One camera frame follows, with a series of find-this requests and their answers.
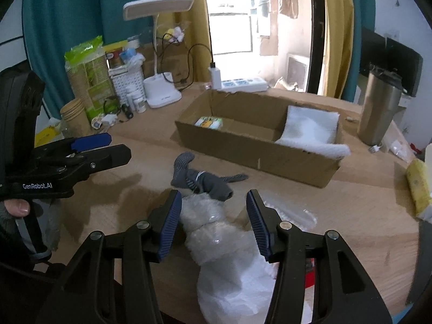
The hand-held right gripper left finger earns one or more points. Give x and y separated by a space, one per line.
170 223

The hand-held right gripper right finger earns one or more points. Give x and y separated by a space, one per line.
258 223

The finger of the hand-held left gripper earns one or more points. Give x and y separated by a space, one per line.
91 141
108 157

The bubble wrap roll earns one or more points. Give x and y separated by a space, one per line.
209 229

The brown cardboard box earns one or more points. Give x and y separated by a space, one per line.
236 148

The person's left hand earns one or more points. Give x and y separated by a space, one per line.
17 206

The stack of brown paper cups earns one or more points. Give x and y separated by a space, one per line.
76 118

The white plug adapter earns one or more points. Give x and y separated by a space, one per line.
108 119

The yellow plastic bag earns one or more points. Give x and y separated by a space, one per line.
47 135

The clear plastic bag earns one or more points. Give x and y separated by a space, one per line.
290 214

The small black tool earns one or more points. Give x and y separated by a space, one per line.
127 111

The grey sock pair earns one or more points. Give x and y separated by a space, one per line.
212 184

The white plastic bag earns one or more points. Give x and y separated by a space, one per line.
236 283

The green paper cup packet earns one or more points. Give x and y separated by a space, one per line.
92 74

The white perforated basket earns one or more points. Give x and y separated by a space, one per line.
128 77

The white desk lamp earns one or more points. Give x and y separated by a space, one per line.
162 94

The crumpled white bag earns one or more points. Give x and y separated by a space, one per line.
135 60

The green yellow sponge packet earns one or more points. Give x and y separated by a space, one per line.
209 123

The white foam sheet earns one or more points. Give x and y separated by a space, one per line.
310 128

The teal curtain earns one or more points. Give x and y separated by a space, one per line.
67 17
362 6

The white charger block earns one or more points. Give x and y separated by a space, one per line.
214 76

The yellow white plush toy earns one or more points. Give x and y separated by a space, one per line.
174 33

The white power strip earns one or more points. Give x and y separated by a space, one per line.
244 84

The white outdoor unit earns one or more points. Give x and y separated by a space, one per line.
297 71

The steel tumbler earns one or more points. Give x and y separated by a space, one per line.
378 108

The black television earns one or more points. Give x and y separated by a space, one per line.
398 57

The black door frame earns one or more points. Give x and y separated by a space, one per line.
317 33

